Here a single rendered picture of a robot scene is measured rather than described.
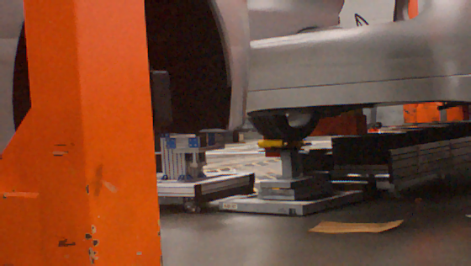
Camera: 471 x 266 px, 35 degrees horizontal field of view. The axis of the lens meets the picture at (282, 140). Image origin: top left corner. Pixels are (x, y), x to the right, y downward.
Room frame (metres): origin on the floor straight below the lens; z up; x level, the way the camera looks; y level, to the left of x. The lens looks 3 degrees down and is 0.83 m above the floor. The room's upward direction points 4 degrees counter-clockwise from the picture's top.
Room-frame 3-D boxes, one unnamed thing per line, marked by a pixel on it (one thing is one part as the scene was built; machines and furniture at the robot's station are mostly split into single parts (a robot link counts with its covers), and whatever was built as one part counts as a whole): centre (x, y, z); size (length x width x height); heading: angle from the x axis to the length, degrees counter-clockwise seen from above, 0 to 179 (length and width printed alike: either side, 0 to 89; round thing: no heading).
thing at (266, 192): (5.81, -0.08, 0.13); 0.50 x 0.36 x 0.10; 141
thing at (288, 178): (5.77, -0.05, 0.32); 0.40 x 0.30 x 0.28; 141
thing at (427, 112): (7.67, -1.67, 0.69); 0.52 x 0.17 x 0.35; 51
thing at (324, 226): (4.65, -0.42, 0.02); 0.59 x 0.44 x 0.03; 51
